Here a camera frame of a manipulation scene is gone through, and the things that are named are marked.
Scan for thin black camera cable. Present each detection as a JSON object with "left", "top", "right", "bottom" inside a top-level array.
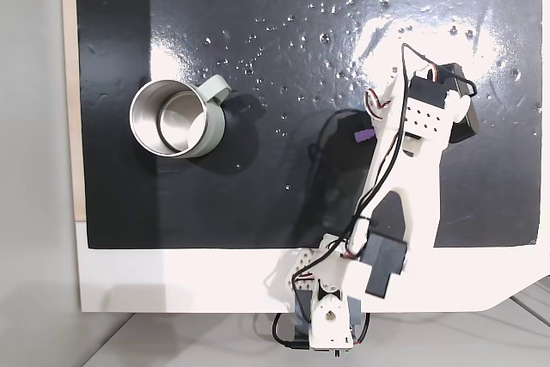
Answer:
[{"left": 291, "top": 42, "right": 479, "bottom": 299}]

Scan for black camera box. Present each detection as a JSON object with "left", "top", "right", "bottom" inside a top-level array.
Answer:
[{"left": 440, "top": 62, "right": 481, "bottom": 144}]

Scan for black glossy table mat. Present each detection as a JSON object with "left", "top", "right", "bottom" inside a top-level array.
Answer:
[{"left": 75, "top": 0, "right": 541, "bottom": 251}]

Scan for red white servo cable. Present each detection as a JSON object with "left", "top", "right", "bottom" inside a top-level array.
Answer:
[{"left": 364, "top": 88, "right": 394, "bottom": 121}]

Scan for black power cable at base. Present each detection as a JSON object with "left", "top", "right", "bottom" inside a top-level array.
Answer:
[{"left": 272, "top": 312, "right": 371, "bottom": 350}]

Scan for steel cup with grey handle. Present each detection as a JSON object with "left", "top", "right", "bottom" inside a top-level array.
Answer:
[{"left": 129, "top": 75, "right": 233, "bottom": 160}]

